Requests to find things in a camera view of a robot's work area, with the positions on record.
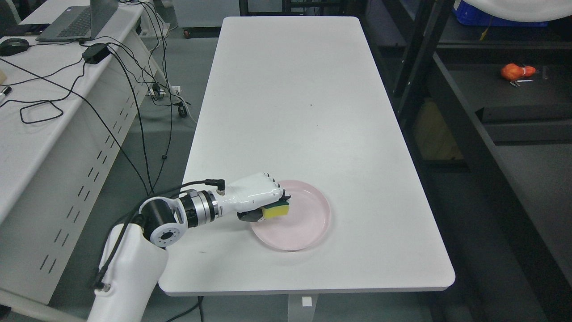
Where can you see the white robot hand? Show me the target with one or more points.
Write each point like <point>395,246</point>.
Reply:
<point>246,196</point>

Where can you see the green yellow sponge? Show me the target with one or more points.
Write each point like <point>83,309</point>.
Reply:
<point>276,209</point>

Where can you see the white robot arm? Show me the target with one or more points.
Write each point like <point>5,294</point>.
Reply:
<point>135,255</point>

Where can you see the black metal shelf rack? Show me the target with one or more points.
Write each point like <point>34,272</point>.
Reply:
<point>494,155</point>

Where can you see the orange toy on shelf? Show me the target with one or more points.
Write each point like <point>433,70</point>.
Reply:
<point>513,72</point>

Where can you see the pink round plate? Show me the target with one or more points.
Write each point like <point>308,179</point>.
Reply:
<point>306,223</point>

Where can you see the white table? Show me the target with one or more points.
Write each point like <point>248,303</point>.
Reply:
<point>301,98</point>

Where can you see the white side desk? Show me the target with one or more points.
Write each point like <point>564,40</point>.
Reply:
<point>61,129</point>

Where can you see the black power adapter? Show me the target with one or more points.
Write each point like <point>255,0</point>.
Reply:
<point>95,53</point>

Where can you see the grey laptop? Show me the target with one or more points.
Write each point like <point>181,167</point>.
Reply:
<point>80,22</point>

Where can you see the black computer mouse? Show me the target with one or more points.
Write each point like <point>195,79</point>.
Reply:
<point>13,46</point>

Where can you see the blue plastic crate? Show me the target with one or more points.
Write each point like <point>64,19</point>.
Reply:
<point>466,14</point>

